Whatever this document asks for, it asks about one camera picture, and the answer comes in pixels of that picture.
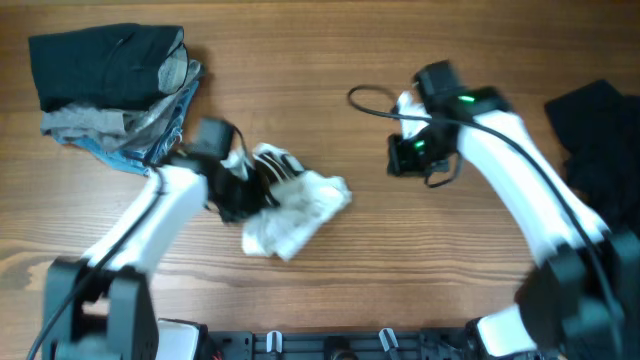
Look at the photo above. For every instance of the folded blue denim shorts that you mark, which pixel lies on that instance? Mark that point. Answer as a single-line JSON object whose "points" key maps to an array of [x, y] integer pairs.
{"points": [[134, 160]]}

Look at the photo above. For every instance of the folded grey garment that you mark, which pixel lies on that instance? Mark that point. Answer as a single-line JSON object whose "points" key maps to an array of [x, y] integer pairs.
{"points": [[115, 129]]}

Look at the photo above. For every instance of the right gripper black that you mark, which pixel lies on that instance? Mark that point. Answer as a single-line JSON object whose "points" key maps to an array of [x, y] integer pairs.
{"points": [[399, 162]]}

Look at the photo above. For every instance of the white rail clip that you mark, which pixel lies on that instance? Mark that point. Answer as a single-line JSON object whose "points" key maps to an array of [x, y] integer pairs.
{"points": [[388, 339], [274, 342]]}

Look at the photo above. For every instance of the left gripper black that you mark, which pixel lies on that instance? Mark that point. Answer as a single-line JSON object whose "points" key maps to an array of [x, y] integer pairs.
{"points": [[264, 196]]}

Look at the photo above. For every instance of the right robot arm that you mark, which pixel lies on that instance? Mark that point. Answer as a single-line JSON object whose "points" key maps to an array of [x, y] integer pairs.
{"points": [[582, 297]]}

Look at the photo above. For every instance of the white t-shirt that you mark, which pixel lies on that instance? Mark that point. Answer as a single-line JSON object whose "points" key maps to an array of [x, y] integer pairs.
{"points": [[299, 201]]}

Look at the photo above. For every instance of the left white rail clip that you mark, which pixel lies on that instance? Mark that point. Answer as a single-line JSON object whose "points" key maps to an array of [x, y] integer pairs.
{"points": [[274, 342]]}

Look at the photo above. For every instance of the black garment at right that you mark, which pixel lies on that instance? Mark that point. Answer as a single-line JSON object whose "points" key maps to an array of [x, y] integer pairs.
{"points": [[599, 128]]}

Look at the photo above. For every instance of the folded black garment on stack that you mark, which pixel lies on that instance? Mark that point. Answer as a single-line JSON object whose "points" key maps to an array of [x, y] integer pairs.
{"points": [[124, 66]]}

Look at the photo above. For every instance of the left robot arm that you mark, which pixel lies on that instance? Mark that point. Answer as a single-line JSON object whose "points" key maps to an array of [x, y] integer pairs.
{"points": [[99, 306]]}

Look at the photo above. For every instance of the right white rail clip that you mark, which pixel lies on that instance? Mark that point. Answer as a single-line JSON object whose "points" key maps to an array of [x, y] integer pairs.
{"points": [[388, 339]]}

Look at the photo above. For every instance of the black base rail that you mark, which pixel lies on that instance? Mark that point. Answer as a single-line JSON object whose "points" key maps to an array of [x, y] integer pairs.
{"points": [[427, 344]]}

